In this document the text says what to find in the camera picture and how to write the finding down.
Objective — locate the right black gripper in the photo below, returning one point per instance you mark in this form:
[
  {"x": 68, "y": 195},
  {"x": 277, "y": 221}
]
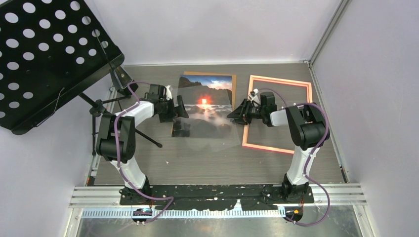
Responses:
[{"x": 239, "y": 115}]

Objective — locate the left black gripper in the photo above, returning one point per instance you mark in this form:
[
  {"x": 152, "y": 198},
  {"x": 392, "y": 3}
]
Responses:
[{"x": 181, "y": 110}]

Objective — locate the transparent plastic sheet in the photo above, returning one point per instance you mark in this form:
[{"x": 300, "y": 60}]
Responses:
[{"x": 207, "y": 123}]

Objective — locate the sunset landscape photo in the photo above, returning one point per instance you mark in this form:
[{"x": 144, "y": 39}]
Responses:
[{"x": 217, "y": 82}]

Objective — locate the brown backing board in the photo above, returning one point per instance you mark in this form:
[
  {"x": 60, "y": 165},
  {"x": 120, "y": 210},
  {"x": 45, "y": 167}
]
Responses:
[{"x": 234, "y": 80}]

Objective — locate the orange wooden picture frame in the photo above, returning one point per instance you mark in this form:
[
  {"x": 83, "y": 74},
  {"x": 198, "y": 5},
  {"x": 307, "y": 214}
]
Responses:
[{"x": 309, "y": 99}]

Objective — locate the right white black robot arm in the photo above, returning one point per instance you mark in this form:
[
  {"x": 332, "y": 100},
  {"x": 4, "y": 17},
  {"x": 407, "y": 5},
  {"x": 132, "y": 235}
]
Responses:
[{"x": 309, "y": 129}]

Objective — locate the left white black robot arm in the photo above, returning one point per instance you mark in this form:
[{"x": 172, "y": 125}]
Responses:
[{"x": 116, "y": 140}]

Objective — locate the black perforated music stand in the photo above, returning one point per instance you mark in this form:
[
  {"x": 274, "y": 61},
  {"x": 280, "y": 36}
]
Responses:
[{"x": 51, "y": 51}]

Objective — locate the aluminium corner profile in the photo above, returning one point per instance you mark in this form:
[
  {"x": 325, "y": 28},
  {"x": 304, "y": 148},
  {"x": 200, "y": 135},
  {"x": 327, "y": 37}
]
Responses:
[{"x": 339, "y": 12}]

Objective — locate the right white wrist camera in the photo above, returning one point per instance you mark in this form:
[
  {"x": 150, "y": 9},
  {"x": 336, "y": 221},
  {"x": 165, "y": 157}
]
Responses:
[{"x": 253, "y": 96}]

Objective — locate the black mounting base plate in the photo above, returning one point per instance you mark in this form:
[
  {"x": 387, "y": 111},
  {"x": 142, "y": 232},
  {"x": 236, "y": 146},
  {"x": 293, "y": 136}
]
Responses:
[{"x": 213, "y": 197}]

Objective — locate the aluminium rail front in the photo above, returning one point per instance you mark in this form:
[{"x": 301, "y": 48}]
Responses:
[{"x": 109, "y": 196}]

